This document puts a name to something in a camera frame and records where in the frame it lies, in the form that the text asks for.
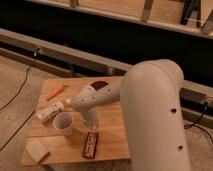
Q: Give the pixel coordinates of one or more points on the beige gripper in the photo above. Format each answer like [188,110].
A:
[90,118]

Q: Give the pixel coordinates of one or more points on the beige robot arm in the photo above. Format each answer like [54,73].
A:
[149,94]

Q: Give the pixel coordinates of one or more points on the translucent plastic cup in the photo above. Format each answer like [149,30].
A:
[63,123]

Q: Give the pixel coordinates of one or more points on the dark purple bowl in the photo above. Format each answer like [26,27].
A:
[98,84]

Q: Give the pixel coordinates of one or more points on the orange carrot toy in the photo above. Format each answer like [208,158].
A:
[57,90]

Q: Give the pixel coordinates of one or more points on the white patterned can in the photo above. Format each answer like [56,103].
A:
[50,111]

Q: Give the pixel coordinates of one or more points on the beige sponge block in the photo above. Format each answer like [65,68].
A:
[36,150]

